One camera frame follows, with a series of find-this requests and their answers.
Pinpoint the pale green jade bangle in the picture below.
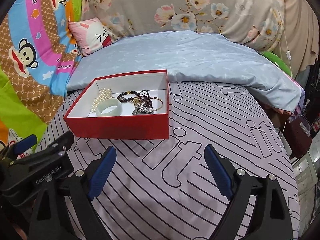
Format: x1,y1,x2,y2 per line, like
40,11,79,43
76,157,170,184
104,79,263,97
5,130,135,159
95,98,123,116

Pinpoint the white pearl necklace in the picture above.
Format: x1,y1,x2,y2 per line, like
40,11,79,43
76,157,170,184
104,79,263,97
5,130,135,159
90,87,114,113

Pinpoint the dark bead gold bracelet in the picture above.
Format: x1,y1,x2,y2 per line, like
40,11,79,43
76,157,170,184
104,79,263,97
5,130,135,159
117,91,141,104

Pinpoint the silver wrist watch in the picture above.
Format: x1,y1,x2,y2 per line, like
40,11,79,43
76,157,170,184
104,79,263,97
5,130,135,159
132,105,153,115

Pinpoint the red cardboard box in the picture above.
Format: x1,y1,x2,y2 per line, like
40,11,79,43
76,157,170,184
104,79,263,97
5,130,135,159
64,70,169,140

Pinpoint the garnet bead bracelet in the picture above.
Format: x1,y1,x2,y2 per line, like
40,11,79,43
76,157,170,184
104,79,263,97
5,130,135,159
134,90,154,108

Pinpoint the thin gold bangle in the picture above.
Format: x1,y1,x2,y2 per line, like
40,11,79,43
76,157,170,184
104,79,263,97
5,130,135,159
150,97,163,112

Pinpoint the grey lined bed sheet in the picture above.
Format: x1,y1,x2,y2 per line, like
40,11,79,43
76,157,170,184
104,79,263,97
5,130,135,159
35,81,301,240

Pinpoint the colourful cartoon monkey blanket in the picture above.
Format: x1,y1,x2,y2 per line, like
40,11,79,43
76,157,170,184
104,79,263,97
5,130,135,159
1,0,81,147

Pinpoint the pink cartoon cushion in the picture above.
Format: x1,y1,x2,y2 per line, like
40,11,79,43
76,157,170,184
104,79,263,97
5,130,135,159
68,17,113,56

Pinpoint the light blue pillow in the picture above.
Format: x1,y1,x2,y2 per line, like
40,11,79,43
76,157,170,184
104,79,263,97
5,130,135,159
67,30,305,112

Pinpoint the green plastic object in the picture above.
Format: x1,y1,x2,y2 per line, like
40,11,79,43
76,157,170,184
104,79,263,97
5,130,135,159
260,51,292,76

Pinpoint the grey floral quilt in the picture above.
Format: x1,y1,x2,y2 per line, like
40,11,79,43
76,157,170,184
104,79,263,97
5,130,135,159
81,0,284,51

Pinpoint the white cable with switch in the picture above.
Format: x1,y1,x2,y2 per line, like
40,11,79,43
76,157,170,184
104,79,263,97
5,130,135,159
278,0,295,78

